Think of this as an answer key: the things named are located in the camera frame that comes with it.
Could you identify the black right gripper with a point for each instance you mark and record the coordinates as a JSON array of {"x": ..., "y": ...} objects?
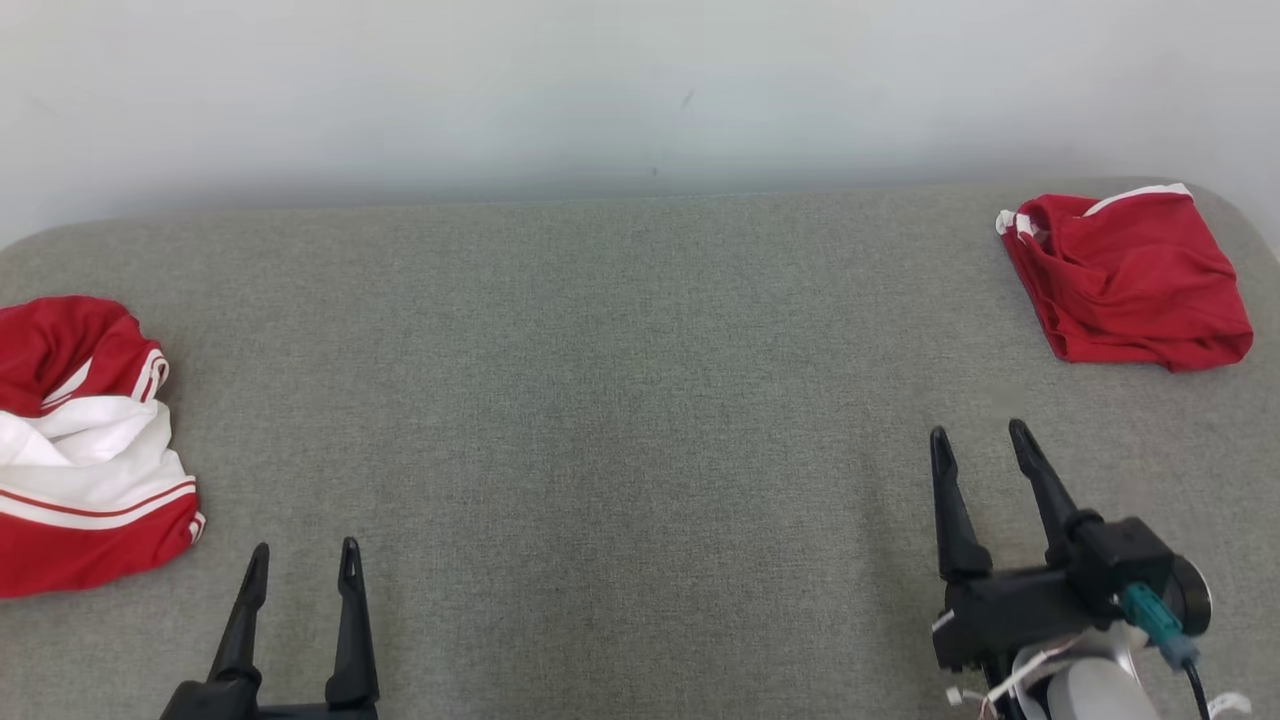
[{"x": 1010, "y": 610}]

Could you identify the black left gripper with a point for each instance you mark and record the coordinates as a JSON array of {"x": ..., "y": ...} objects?
[{"x": 230, "y": 705}]

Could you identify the red Bulls shorts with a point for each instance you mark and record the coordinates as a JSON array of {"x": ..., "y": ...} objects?
[{"x": 1130, "y": 280}]

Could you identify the red and white jersey shirt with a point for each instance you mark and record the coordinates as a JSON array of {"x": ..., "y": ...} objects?
[{"x": 80, "y": 470}]

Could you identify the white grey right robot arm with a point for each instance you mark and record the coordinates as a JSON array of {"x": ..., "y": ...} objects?
[{"x": 1090, "y": 690}]

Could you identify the grey fabric sofa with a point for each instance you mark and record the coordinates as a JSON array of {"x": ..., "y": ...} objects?
[{"x": 600, "y": 400}]

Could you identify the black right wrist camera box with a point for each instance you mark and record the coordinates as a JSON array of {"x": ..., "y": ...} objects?
[{"x": 1130, "y": 555}]

